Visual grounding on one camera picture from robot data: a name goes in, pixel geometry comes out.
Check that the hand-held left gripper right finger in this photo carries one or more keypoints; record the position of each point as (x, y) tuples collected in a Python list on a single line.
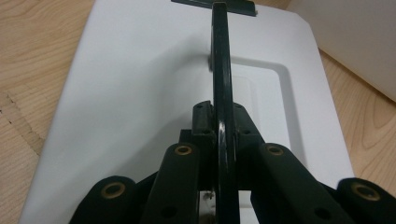
[(246, 137)]

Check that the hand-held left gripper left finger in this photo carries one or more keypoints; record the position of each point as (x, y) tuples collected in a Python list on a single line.
[(202, 146)]

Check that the white plastic storage box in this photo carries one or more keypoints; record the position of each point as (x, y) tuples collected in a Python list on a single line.
[(358, 37)]

